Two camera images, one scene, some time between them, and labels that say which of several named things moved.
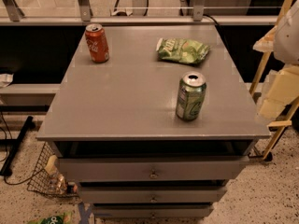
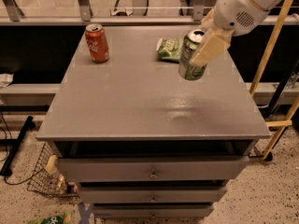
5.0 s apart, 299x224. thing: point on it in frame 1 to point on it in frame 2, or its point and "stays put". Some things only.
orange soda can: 97,43 stays put
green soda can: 191,95 to 187,69
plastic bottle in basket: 56,184 stays put
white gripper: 288,36 to 235,12
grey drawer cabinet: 115,128 stays put
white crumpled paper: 6,79 stays put
